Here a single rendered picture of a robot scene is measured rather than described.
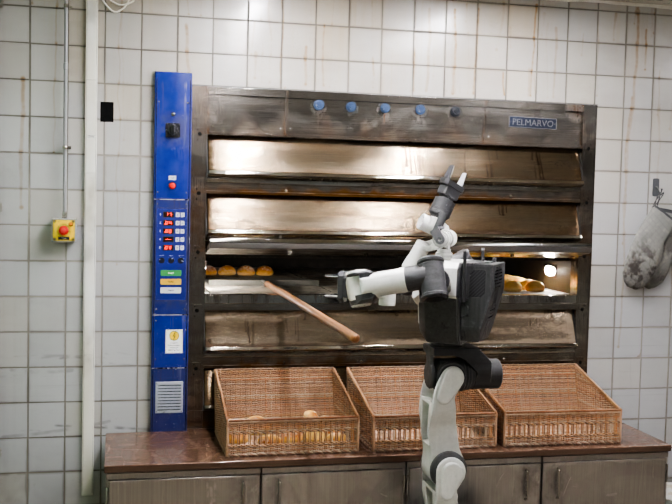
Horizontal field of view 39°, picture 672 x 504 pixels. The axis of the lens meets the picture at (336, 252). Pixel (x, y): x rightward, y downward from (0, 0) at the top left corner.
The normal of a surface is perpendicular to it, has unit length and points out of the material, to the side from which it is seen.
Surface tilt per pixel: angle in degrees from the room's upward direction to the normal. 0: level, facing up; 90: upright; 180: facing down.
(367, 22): 90
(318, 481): 90
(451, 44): 90
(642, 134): 90
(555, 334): 70
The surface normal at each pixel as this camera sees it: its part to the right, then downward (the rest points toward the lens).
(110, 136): 0.22, 0.06
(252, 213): 0.21, -0.29
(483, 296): -0.38, 0.04
